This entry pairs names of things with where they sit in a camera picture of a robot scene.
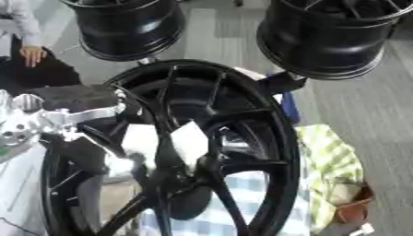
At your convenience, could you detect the person's hand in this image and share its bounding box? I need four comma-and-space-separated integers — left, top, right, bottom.
19, 45, 49, 68

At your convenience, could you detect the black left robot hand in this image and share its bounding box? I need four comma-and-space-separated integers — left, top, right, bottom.
24, 84, 142, 174

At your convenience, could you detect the white pin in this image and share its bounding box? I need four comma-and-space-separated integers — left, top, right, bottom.
104, 155, 137, 178
119, 123, 161, 171

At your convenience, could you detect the black wheel rim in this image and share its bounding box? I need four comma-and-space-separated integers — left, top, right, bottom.
254, 0, 413, 81
59, 0, 187, 63

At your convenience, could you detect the black spoked wheel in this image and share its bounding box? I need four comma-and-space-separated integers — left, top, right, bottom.
40, 58, 303, 236

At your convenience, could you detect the person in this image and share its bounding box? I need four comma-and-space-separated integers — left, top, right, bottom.
0, 0, 84, 95

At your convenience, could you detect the blue box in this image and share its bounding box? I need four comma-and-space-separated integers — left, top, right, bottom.
278, 91, 303, 125

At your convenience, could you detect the brown bag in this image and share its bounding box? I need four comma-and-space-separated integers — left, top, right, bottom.
330, 183, 376, 226

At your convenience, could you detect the black wheel stand bracket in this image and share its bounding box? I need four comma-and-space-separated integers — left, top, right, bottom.
256, 71, 310, 96

